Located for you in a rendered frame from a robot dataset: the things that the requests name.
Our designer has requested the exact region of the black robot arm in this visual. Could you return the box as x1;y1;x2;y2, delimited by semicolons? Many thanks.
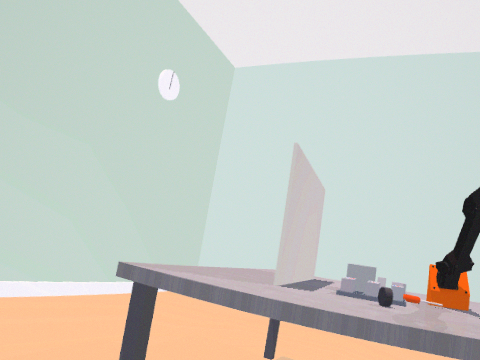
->
435;187;480;290

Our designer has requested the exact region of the orange-handled screwdriver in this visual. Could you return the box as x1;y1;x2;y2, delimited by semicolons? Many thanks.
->
403;294;443;306

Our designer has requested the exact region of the white tile with red stripes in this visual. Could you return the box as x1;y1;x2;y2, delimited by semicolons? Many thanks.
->
340;277;355;292

